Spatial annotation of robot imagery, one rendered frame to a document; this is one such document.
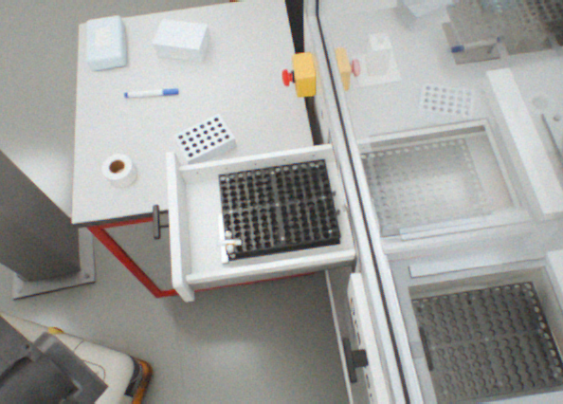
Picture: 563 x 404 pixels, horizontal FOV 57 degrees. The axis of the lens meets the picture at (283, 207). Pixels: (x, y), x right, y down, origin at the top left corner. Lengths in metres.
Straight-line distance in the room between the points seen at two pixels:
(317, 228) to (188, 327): 1.01
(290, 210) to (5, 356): 0.68
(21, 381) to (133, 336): 1.53
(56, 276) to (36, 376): 1.68
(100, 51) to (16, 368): 1.13
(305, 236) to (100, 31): 0.83
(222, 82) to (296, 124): 0.23
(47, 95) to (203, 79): 1.30
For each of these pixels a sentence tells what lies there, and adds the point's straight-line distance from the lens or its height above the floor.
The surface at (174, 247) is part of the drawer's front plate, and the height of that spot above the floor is 0.93.
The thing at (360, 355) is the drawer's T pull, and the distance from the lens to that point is 0.92.
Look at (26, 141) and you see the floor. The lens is 2.49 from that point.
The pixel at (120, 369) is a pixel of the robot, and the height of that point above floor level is 0.27.
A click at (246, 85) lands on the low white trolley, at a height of 0.76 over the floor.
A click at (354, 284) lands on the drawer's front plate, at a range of 0.94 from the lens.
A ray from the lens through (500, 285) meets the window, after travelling 0.41.
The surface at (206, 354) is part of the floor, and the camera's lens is 1.88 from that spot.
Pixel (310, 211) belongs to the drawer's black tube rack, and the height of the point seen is 0.87.
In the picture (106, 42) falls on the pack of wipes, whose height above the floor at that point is 0.81.
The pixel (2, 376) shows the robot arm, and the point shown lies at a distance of 0.45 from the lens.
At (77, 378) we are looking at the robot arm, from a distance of 0.46.
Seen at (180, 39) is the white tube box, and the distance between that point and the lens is 1.44.
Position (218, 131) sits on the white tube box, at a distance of 1.25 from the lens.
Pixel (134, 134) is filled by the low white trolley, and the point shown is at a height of 0.76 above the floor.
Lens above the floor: 1.82
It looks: 64 degrees down
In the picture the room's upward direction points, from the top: 7 degrees counter-clockwise
